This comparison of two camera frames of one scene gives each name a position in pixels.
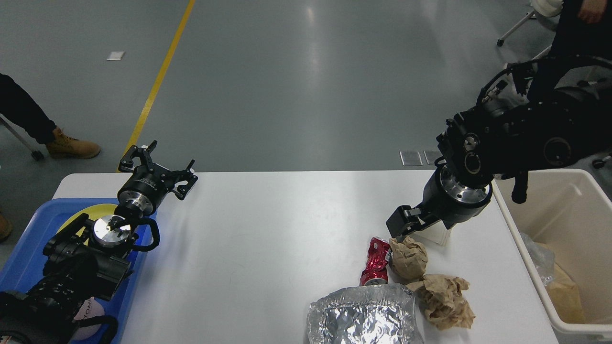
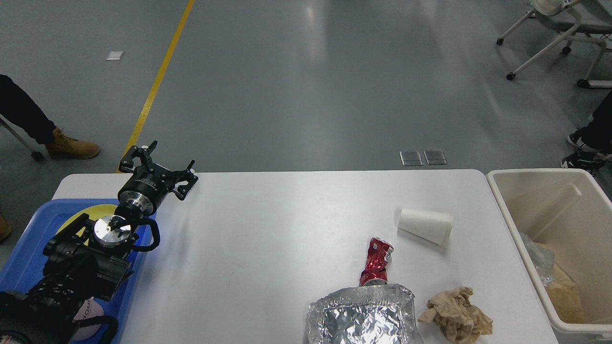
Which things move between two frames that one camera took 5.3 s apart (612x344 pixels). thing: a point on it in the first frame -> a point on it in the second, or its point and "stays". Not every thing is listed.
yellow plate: (93, 211) stays
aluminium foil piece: (542, 258) stays
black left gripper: (147, 184) stays
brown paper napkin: (442, 302) -> (458, 321)
